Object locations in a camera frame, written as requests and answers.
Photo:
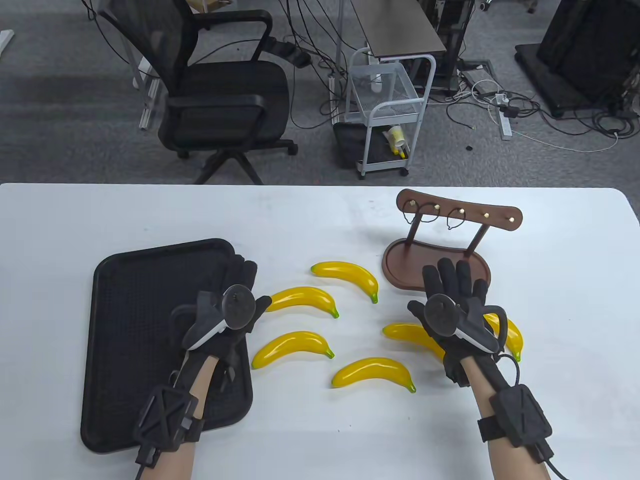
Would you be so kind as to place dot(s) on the black elastic band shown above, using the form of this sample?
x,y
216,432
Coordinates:
x,y
440,212
448,220

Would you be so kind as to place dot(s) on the person's right forearm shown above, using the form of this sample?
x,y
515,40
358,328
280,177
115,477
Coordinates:
x,y
480,390

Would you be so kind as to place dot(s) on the brown wooden hook stand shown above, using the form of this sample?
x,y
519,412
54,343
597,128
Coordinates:
x,y
405,265

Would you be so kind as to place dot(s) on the black wrist tracker module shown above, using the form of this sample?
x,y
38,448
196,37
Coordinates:
x,y
167,415
520,417

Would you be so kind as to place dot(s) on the white table leg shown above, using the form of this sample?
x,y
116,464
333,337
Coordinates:
x,y
5,42

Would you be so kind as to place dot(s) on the person's right hand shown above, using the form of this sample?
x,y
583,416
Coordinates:
x,y
452,277

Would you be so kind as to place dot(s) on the grey floor socket plate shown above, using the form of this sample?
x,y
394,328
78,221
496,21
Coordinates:
x,y
477,80

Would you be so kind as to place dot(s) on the person's left forearm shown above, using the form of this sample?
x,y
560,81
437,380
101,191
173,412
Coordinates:
x,y
205,380

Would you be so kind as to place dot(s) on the black mesh office chair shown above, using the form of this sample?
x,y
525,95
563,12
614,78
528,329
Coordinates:
x,y
230,95

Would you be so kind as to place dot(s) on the black plastic tray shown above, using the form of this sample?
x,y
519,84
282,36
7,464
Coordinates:
x,y
135,325

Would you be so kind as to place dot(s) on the black power adapter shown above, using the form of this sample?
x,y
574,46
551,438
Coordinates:
x,y
301,59

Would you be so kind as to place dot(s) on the white yellow paper cup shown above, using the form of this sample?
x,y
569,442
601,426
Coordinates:
x,y
395,135

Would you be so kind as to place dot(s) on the black desk frame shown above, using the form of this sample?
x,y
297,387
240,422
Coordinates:
x,y
452,40

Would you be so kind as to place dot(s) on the aluminium frame bar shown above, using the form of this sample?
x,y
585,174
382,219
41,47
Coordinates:
x,y
149,107

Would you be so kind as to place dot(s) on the brown cardboard box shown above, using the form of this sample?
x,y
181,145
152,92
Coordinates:
x,y
207,5

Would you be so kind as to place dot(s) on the small yellow bottle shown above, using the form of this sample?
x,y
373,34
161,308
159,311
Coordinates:
x,y
400,150

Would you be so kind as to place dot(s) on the grey black handheld controller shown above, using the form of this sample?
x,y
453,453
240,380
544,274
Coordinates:
x,y
440,315
239,306

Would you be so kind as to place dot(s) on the person's left hand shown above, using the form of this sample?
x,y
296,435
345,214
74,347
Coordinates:
x,y
237,341

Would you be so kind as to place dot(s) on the white bottle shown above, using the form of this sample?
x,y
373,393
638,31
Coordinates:
x,y
376,86

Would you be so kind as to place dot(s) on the dark grey side desk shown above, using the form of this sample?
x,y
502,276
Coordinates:
x,y
400,25

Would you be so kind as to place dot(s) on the white power strip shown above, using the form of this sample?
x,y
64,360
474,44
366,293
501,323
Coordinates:
x,y
506,127
331,100

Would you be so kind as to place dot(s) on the black floor bin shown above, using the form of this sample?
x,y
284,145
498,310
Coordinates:
x,y
347,145

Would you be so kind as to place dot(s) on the yellow plastic banana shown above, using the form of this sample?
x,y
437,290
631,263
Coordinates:
x,y
290,345
405,334
305,297
372,372
515,340
350,272

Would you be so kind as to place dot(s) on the black equipment stand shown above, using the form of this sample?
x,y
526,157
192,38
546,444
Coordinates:
x,y
585,50

